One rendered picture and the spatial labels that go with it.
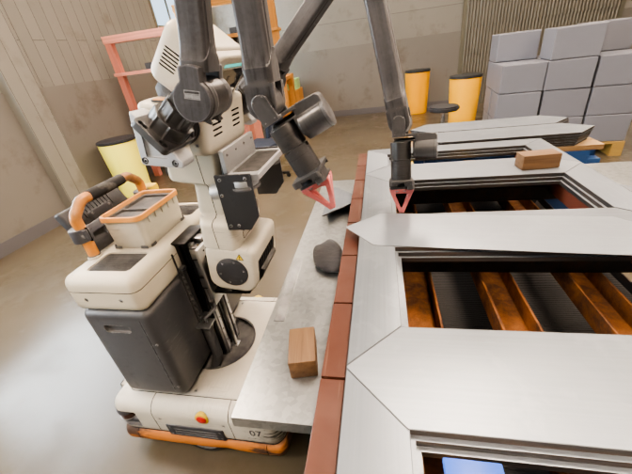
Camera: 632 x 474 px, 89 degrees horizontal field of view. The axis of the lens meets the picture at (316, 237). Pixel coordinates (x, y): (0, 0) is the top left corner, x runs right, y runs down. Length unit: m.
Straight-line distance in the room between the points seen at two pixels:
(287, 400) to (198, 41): 0.70
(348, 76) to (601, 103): 4.57
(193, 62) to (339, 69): 6.84
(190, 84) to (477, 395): 0.69
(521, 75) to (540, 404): 3.75
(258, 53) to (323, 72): 6.88
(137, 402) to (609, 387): 1.34
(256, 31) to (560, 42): 3.71
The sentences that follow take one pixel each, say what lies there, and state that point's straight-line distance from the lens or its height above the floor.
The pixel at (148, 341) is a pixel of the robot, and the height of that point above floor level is 0.57.
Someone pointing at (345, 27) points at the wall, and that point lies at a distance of 7.47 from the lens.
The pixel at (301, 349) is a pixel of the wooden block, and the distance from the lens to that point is 0.75.
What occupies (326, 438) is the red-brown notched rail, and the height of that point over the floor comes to 0.83.
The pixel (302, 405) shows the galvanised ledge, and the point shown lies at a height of 0.68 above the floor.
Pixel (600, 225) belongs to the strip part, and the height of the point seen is 0.85.
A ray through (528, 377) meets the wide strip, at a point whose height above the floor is 0.85.
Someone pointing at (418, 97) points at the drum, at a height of 0.31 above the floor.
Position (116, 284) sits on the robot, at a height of 0.80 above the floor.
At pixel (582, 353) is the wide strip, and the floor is 0.85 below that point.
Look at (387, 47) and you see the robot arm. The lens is 0.99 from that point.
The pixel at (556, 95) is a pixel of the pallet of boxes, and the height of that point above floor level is 0.63.
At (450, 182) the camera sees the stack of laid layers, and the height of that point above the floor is 0.84.
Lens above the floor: 1.29
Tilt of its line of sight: 30 degrees down
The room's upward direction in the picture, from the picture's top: 8 degrees counter-clockwise
